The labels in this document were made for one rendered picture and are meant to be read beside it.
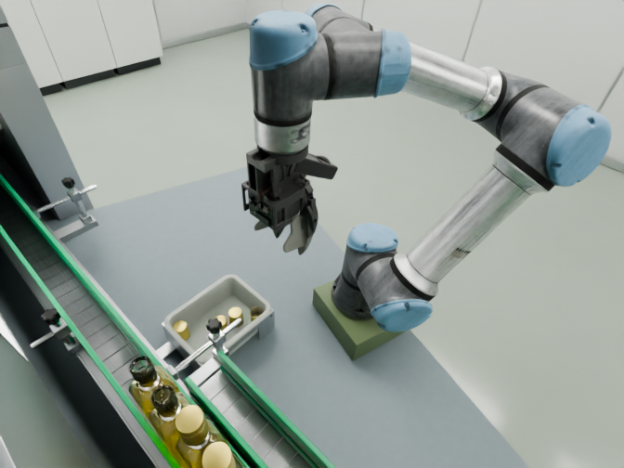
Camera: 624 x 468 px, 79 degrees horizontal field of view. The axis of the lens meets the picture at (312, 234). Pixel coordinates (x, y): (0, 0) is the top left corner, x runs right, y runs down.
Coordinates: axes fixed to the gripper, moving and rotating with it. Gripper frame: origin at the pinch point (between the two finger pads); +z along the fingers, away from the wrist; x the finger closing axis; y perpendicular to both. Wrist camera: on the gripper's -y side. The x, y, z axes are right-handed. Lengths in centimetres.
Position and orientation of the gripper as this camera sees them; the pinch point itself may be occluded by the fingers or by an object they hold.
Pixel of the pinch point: (292, 238)
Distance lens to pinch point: 67.1
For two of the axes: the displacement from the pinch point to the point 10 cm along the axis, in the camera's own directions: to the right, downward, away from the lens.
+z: -0.5, 7.1, 7.0
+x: 7.4, 5.0, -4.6
